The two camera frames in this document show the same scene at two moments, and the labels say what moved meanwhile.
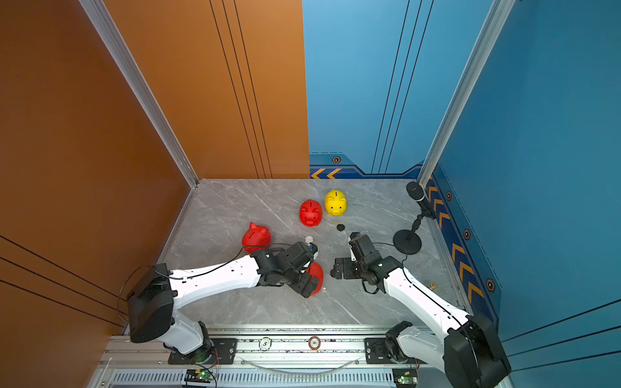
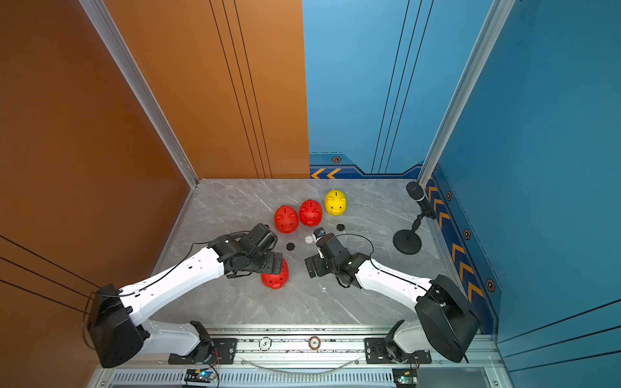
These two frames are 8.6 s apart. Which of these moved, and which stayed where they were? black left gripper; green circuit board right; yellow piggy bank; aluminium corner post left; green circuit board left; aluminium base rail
Moved: black left gripper
Stayed: yellow piggy bank; aluminium base rail; aluminium corner post left; green circuit board left; green circuit board right
